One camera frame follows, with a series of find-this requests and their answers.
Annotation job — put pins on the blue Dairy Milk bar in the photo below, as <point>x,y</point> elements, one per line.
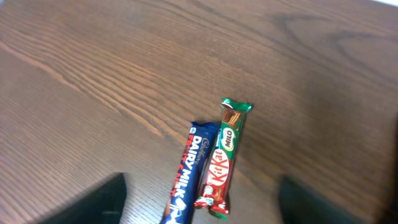
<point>180,205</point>

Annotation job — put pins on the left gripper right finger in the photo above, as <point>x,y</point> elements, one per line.
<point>299,204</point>

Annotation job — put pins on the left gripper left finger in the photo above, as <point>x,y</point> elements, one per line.
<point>103,205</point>

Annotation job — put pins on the red green KitKat bar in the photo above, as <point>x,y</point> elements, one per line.
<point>214,191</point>

